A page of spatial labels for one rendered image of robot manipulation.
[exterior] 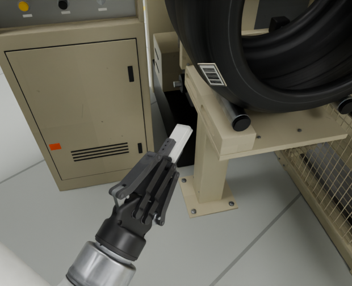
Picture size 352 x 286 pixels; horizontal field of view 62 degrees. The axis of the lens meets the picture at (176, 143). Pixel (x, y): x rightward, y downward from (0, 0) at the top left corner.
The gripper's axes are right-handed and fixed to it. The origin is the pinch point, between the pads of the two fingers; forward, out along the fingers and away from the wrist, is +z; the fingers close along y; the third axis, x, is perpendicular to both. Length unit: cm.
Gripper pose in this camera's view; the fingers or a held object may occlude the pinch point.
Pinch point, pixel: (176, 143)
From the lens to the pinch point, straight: 51.2
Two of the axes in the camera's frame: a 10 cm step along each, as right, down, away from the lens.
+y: 4.9, 5.4, 6.9
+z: 4.7, -8.3, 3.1
